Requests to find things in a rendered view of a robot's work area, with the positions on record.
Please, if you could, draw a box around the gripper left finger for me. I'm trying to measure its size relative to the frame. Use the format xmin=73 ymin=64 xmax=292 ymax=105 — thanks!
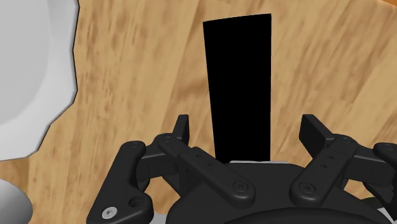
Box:
xmin=86 ymin=114 xmax=257 ymax=224

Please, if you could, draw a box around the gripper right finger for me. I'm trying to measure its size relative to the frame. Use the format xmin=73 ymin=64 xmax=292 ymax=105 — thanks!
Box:
xmin=289 ymin=113 xmax=397 ymax=208

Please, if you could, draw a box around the pale grey rounded thing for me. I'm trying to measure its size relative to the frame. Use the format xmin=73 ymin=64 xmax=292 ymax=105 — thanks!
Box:
xmin=0 ymin=179 xmax=34 ymax=224

